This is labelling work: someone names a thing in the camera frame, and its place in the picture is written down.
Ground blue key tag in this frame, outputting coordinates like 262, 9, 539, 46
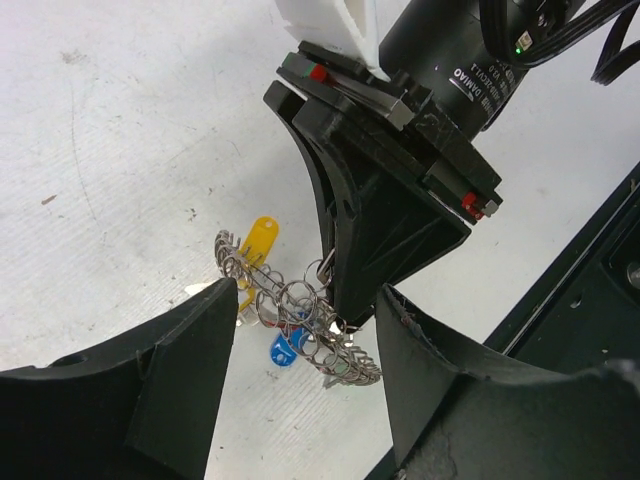
269, 321, 311, 367

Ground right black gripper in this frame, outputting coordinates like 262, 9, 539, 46
263, 41, 503, 325

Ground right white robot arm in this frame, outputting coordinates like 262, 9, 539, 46
264, 1, 639, 329

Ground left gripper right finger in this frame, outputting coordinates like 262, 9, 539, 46
375, 285, 639, 479

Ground yellow key tag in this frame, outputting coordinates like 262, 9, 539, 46
236, 216, 279, 294

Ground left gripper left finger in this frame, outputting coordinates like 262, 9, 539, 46
1, 279, 238, 479

